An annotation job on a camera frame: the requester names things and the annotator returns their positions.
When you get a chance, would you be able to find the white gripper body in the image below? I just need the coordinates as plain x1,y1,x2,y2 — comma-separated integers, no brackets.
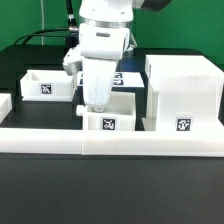
63,24,130,112

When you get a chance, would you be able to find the white drawer box front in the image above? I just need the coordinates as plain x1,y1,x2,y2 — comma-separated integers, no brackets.
76,92,136,131

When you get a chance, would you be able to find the white drawer box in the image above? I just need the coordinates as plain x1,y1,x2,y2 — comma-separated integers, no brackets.
20,70,77,102
76,92,136,131

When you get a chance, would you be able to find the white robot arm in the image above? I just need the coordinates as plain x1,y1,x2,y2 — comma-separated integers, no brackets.
63,0,172,112

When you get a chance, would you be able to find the white drawer box rear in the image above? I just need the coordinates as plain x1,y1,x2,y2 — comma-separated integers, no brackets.
20,70,77,102

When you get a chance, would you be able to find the white drawer cabinet housing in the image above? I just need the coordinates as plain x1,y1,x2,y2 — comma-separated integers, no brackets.
143,55,224,132

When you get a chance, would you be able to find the white marker sheet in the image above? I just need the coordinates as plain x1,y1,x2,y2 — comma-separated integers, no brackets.
77,71,144,88

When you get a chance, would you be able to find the white obstacle fence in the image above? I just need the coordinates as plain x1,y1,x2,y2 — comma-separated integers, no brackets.
0,93,224,157

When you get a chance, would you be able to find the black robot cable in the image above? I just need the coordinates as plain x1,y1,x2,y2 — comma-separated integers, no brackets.
13,0,81,46

